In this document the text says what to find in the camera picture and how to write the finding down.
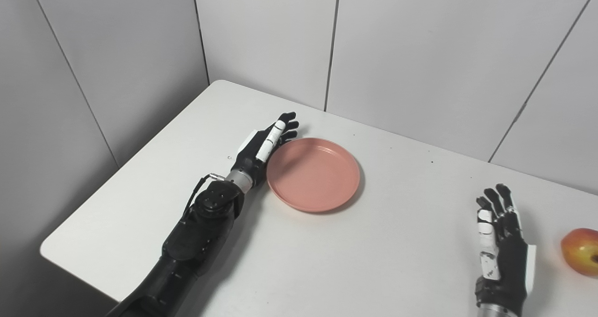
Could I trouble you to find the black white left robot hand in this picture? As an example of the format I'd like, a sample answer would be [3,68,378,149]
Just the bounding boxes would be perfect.
[231,111,299,187]

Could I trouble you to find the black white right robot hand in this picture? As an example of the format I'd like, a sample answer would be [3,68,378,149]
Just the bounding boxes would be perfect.
[475,183,537,315]

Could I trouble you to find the pink round plate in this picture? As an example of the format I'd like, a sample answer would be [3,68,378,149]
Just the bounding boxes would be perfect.
[266,137,361,213]

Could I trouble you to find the red yellow apple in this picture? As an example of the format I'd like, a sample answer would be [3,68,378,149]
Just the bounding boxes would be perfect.
[561,228,598,277]

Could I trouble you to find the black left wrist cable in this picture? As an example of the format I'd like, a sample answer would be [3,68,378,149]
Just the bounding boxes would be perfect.
[181,173,226,219]

